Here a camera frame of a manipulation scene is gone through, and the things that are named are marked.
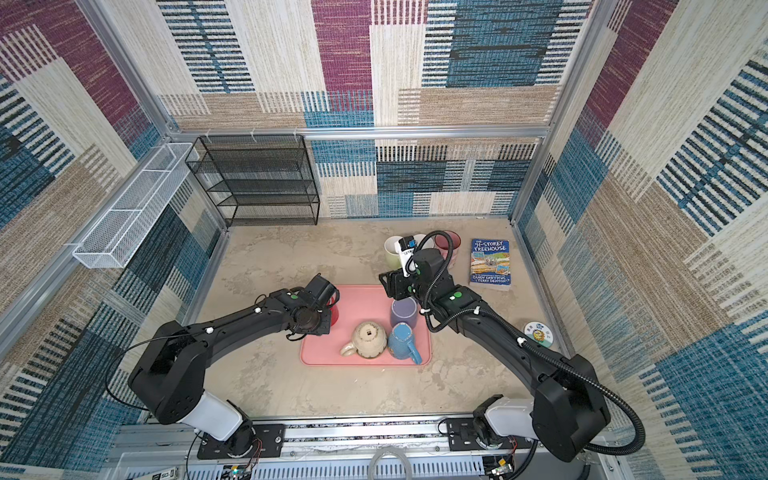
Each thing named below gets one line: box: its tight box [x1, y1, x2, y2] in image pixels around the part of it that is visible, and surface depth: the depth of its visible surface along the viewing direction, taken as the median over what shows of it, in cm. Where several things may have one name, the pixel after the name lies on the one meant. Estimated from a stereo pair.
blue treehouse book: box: [470, 239, 511, 286], surface depth 107 cm
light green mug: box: [384, 235, 403, 270], surface depth 102 cm
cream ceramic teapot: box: [340, 321, 387, 359], surface depth 83 cm
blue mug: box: [388, 322, 423, 365], surface depth 83 cm
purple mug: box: [390, 296, 420, 329], surface depth 88 cm
